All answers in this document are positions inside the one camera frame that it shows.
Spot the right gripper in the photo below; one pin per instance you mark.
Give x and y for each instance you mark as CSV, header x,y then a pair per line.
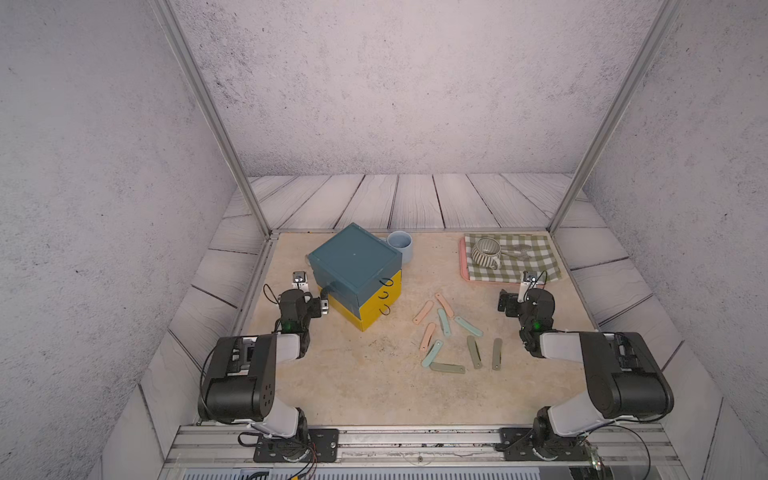
x,y
511,309

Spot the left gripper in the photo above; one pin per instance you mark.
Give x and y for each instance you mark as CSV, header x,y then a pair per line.
x,y
315,309

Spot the olive fruit knife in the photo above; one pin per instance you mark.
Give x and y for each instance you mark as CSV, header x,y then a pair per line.
x,y
474,352
447,368
497,354

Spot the olive fruit knife bottom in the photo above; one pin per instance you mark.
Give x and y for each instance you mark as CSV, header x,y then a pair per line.
x,y
447,368

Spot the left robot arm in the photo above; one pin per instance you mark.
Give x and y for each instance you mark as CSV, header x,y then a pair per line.
x,y
239,383

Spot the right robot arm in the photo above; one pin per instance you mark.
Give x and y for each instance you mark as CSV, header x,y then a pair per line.
x,y
623,382

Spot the teal and yellow drawer cabinet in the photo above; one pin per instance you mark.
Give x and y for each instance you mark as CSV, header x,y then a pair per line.
x,y
360,272

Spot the mint fruit knife right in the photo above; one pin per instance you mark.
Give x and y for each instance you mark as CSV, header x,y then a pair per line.
x,y
470,328

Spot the mint fruit knife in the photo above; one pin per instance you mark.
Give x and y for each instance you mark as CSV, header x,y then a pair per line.
x,y
470,328
444,322
432,354

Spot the pink fruit knife upper right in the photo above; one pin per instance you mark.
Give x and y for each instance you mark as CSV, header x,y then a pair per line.
x,y
445,305

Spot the pink fruit knife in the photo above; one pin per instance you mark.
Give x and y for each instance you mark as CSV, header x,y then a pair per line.
x,y
427,336
423,312
445,305

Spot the mint fruit knife middle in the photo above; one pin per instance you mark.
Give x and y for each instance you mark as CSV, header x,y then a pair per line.
x,y
444,322

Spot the pink fruit knife lower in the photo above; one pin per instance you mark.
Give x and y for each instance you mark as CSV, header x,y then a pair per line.
x,y
427,336

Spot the pink fruit knife upper left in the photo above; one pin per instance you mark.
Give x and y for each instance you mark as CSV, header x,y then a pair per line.
x,y
423,312

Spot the mint fruit knife lower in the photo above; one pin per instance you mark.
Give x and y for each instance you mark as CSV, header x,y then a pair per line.
x,y
432,354

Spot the metal spoon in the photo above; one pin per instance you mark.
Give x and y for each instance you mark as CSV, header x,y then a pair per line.
x,y
518,254

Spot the green checkered cloth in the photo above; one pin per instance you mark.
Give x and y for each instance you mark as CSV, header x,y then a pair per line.
x,y
508,258

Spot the striped ceramic cup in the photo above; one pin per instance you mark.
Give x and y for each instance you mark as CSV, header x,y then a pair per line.
x,y
486,253

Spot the pink tray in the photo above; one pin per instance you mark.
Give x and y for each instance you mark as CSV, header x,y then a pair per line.
x,y
465,244

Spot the light blue mug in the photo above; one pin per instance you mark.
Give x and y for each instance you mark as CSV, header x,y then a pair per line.
x,y
402,242

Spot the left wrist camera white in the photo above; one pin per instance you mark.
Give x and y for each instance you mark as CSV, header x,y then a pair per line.
x,y
300,282

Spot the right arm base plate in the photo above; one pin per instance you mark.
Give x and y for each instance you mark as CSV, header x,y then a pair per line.
x,y
524,444

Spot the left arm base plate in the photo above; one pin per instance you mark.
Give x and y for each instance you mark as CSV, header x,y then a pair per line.
x,y
315,444

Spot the aluminium front rail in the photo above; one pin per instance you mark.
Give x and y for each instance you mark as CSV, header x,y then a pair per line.
x,y
423,452

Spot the left aluminium frame post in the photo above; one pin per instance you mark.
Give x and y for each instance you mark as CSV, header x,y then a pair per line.
x,y
185,58

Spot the aluminium frame post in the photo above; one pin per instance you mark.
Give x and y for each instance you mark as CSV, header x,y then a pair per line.
x,y
185,58
642,62

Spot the right aluminium frame post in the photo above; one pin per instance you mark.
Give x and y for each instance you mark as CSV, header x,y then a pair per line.
x,y
642,62

